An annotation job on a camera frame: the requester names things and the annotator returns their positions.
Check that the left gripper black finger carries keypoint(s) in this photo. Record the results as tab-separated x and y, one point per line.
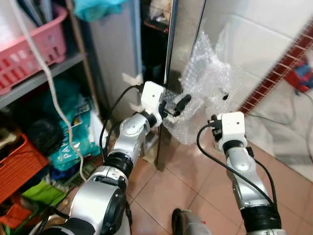
183	104

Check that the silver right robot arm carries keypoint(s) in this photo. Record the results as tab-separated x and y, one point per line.
244	186

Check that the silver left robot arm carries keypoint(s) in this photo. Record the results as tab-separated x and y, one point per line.
117	166

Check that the clear bubble wrap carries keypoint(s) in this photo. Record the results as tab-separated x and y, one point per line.
205	78

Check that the stainless steel panel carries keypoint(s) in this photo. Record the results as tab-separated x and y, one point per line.
183	29

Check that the robot right leg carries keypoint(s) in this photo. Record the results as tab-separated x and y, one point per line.
190	224

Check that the red and blue bag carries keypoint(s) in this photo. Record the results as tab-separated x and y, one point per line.
301	77

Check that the teal printed package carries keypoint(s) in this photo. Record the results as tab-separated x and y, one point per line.
73	147

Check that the dark green plastic bag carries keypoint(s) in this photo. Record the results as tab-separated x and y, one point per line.
61	95

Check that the teal plastic bag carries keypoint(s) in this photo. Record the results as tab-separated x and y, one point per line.
98	9

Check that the black plastic bag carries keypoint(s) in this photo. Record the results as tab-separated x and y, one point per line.
44	137

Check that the grey metal shelf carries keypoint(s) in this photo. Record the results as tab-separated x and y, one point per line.
44	76

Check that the pink plastic basket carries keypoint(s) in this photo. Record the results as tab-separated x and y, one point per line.
29	56

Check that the bright green cloth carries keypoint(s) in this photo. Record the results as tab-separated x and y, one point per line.
44	193

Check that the orange plastic crate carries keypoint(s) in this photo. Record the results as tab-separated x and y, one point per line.
19	169

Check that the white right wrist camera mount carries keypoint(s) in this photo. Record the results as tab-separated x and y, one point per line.
231	127

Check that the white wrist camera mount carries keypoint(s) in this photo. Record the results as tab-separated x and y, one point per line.
152	98
231	127

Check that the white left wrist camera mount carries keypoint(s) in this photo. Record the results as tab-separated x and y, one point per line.
152	98

